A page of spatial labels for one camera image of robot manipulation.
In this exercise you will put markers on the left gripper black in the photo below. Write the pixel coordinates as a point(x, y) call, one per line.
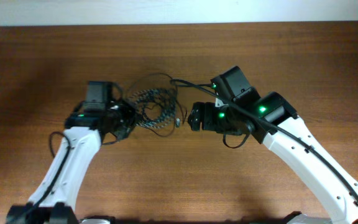
point(124, 121)

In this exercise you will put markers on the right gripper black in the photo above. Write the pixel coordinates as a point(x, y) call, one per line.
point(209, 120)

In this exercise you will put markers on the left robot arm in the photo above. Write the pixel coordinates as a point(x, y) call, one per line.
point(103, 111)

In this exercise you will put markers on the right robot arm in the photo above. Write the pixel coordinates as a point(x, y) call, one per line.
point(239, 110)

